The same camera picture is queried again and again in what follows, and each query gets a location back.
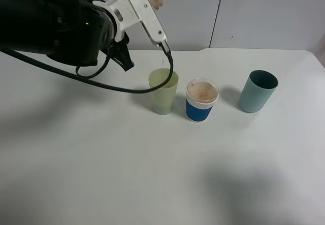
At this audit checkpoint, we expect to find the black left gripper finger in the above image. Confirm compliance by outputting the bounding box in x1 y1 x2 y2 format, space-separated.
111 44 134 71

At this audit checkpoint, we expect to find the pale green plastic cup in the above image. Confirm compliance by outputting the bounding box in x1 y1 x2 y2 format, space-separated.
148 68 179 115

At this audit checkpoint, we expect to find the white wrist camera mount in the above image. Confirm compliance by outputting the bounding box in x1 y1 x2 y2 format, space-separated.
92 0 169 51

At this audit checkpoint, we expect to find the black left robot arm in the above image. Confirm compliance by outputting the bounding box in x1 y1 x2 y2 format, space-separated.
1 0 134 71

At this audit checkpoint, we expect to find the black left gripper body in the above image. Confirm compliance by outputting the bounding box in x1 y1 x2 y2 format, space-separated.
101 33 129 57

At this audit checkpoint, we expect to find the teal cylindrical cup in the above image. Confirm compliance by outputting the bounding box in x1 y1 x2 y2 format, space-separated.
238 70 278 113

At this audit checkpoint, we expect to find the blue sleeved paper cup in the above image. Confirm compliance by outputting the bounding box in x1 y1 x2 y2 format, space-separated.
186 78 219 122

